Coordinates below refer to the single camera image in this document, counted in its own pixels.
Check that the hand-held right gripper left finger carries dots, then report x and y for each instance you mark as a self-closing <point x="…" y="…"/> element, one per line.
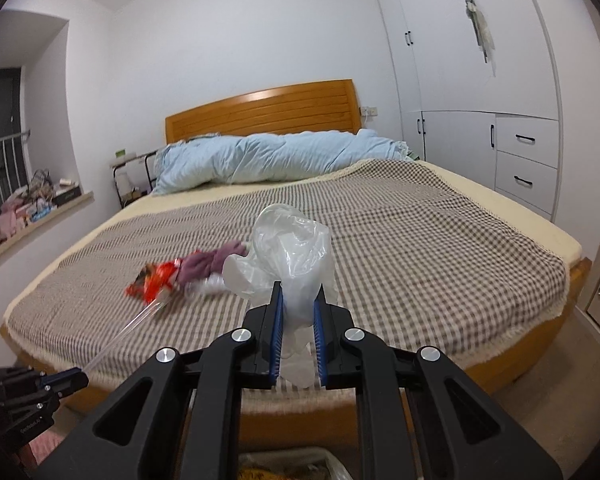
<point x="277" y="335"/>

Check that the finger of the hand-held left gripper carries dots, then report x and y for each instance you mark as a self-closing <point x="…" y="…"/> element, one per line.
<point x="72" y="387"/>
<point x="55" y="379"/>

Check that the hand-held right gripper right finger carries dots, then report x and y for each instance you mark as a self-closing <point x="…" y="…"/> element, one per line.
<point x="319" y="340"/>

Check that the clear plastic tube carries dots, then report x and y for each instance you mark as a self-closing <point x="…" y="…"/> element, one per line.
<point x="125" y="332"/>

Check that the translucent plastic bag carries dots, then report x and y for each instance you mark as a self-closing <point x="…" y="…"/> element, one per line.
<point x="290" y="255"/>

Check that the purple towel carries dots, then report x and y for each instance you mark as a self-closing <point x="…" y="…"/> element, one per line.
<point x="205" y="262"/>

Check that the leaf-print trash bin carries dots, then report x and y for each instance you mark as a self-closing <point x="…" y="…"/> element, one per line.
<point x="310" y="462"/>

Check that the clear bin liner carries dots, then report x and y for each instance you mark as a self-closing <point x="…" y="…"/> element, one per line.
<point x="340" y="470"/>

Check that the large red snack packet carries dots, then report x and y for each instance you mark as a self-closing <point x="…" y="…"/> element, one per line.
<point x="155" y="282"/>

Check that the beige windowsill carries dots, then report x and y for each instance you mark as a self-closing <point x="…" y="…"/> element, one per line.
<point x="55" y="215"/>

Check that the pile of pink boxes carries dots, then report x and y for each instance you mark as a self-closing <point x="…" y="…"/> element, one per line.
<point x="15" y="210"/>

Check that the light blue duvet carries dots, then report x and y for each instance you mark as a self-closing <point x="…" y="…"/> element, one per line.
<point x="280" y="155"/>

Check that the black box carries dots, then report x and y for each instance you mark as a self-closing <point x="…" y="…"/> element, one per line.
<point x="67" y="196"/>

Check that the black metal bedside rack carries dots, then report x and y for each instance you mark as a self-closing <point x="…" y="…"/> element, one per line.
<point x="130" y="160"/>

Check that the wooden bed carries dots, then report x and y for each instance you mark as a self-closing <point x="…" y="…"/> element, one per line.
<point x="260" y="105"/>

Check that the cream bed sheet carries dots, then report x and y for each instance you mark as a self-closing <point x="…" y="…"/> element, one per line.
<point x="530" y="227"/>

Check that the window railing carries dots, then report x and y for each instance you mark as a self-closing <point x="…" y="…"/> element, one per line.
<point x="5" y="142"/>

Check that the white wardrobe drawer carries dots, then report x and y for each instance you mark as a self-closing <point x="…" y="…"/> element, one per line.
<point x="525" y="182"/>
<point x="525" y="140"/>

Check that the white wardrobe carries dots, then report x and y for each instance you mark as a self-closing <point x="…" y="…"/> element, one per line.
<point x="440" y="60"/>

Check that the wall socket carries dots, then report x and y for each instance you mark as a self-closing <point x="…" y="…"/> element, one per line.
<point x="369" y="111"/>

